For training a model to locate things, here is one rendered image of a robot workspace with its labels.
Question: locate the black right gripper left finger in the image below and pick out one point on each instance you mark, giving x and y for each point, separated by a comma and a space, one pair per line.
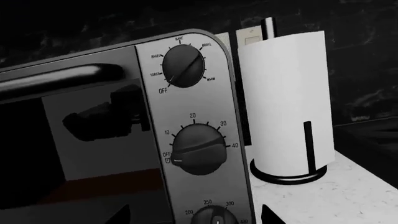
119, 215

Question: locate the silver toaster oven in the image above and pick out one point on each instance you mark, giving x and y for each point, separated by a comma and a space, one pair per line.
130, 130

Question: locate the white paper towel roll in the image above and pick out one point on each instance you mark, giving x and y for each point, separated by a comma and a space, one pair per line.
287, 102

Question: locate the black timer knob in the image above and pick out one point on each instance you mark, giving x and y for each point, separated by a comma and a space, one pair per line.
199, 149

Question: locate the black mode knob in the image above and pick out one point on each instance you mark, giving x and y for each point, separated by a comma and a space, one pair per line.
183, 66

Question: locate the white wall outlet plate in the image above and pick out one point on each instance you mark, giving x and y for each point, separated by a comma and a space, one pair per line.
248, 37

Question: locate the black temperature knob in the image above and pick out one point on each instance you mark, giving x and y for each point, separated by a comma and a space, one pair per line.
216, 215

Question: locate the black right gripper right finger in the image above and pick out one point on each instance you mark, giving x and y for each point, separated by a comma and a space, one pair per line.
271, 216

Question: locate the black paper towel holder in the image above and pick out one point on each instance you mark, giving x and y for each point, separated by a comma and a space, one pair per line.
287, 173

